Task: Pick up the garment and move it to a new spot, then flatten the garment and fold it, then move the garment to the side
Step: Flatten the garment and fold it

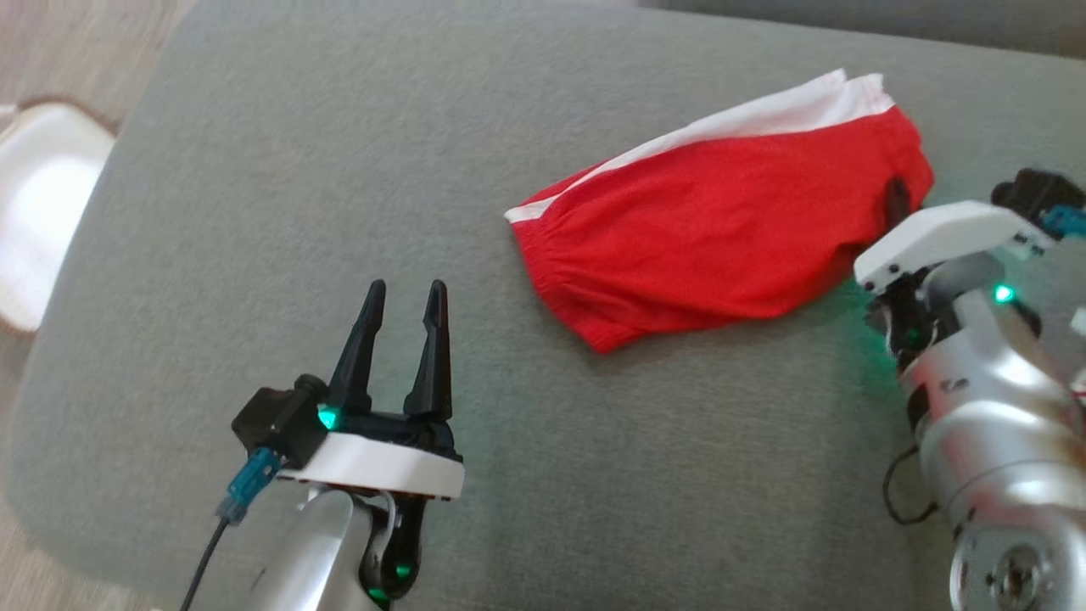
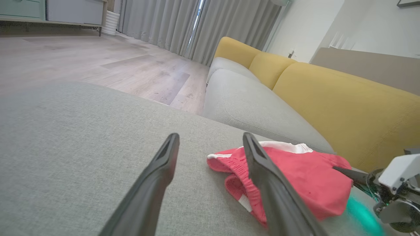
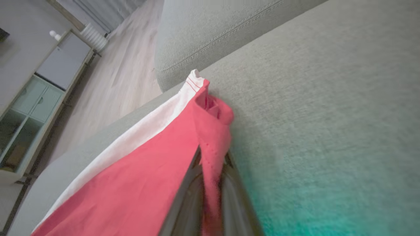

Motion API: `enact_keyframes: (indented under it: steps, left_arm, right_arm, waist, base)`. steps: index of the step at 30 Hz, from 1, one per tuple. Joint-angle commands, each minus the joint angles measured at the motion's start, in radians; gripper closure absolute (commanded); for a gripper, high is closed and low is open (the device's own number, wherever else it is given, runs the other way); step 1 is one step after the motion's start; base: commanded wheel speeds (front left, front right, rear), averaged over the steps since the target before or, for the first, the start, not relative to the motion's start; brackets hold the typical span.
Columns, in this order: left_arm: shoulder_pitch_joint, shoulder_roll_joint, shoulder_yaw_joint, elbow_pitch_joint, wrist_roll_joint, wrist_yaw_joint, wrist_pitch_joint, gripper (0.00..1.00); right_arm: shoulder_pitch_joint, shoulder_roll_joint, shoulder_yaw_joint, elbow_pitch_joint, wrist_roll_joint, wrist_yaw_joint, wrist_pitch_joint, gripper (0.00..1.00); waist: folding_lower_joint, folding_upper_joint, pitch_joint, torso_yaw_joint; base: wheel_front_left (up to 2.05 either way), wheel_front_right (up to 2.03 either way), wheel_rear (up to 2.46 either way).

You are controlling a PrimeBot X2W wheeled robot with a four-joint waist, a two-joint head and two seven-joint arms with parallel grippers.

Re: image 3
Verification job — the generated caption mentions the white radiator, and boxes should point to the white radiator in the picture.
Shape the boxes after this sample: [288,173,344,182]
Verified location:
[80,23,109,51]

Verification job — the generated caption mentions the red garment with 23 print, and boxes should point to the red garment with 23 print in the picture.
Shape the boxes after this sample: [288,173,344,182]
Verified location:
[31,69,235,236]

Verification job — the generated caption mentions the pale cabinet with glass doors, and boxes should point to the pale cabinet with glass doors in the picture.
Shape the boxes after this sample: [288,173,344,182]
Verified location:
[0,29,96,184]

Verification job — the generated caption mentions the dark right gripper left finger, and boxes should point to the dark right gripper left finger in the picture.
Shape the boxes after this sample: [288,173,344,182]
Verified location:
[158,148,204,236]

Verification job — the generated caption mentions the grey pleated curtain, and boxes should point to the grey pleated curtain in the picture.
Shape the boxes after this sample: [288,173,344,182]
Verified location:
[71,0,146,32]

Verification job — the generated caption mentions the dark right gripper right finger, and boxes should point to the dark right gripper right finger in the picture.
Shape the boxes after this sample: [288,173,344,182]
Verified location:
[220,153,265,236]

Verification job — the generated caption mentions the grey sofa cushion with seam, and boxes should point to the grey sofa cushion with seam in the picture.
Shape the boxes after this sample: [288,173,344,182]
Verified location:
[154,0,328,92]

